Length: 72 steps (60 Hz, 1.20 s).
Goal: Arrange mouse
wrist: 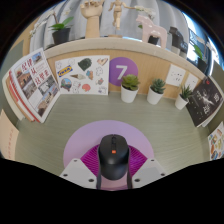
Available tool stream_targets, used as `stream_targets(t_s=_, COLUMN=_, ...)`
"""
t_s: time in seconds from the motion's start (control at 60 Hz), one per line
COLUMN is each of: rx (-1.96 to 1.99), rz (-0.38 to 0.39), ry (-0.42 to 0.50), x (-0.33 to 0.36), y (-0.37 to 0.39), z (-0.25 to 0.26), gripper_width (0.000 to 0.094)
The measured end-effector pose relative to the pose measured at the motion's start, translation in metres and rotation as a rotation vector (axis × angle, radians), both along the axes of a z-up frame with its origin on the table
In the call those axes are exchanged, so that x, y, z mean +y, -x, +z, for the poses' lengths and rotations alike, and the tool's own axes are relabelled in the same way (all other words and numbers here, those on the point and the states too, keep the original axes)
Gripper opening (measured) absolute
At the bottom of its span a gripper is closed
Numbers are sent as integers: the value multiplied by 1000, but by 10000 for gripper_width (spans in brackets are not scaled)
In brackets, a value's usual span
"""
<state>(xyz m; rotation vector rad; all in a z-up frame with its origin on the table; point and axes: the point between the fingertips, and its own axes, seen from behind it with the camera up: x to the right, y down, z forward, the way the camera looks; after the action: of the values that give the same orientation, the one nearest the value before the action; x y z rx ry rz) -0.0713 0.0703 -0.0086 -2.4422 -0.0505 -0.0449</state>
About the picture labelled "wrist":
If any red-edged photo magazine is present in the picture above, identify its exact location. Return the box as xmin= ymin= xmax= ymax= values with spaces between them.
xmin=7 ymin=47 xmax=62 ymax=124

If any grey curtain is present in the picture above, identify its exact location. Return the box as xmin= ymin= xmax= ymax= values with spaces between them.
xmin=29 ymin=0 xmax=188 ymax=51

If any small white sticker sheet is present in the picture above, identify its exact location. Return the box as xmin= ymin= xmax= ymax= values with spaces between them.
xmin=54 ymin=54 xmax=111 ymax=96

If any white book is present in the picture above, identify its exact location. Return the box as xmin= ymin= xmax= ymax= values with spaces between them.
xmin=1 ymin=71 xmax=26 ymax=122

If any wooden hand model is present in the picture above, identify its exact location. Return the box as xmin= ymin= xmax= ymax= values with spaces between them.
xmin=79 ymin=0 xmax=106 ymax=39

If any purple mouse pad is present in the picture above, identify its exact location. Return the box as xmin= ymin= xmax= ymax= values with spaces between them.
xmin=63 ymin=119 xmax=155 ymax=192

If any window with dark frame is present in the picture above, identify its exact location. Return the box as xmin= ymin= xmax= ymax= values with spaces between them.
xmin=181 ymin=13 xmax=218 ymax=64

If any wooden mannequin figure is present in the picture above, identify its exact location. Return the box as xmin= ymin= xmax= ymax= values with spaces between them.
xmin=108 ymin=0 xmax=129 ymax=38

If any light wooden desk shelf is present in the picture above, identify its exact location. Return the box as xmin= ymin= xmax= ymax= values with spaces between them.
xmin=43 ymin=36 xmax=209 ymax=101

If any small succulent in white pot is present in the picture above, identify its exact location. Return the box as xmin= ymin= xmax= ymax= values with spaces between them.
xmin=146 ymin=78 xmax=167 ymax=106
xmin=174 ymin=84 xmax=194 ymax=111
xmin=120 ymin=73 xmax=141 ymax=104

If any round purple number sign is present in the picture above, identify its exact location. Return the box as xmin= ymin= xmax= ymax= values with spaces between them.
xmin=108 ymin=56 xmax=139 ymax=87

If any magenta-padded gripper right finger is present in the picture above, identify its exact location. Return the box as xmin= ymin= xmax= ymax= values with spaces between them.
xmin=125 ymin=144 xmax=168 ymax=190

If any beige card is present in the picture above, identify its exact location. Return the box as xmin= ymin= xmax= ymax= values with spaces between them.
xmin=0 ymin=109 xmax=20 ymax=162

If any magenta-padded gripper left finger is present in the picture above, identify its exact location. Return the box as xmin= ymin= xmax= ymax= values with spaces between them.
xmin=59 ymin=144 xmax=103 ymax=190

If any black book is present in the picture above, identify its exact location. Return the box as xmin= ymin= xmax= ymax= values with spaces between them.
xmin=185 ymin=76 xmax=224 ymax=128

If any white wall socket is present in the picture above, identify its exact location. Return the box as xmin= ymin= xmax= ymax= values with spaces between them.
xmin=184 ymin=73 xmax=200 ymax=92
xmin=165 ymin=63 xmax=187 ymax=88

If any pink horse figurine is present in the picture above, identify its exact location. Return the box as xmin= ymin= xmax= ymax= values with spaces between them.
xmin=135 ymin=14 xmax=168 ymax=48

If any black computer mouse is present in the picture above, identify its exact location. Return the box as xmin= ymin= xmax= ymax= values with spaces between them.
xmin=97 ymin=133 xmax=130 ymax=183

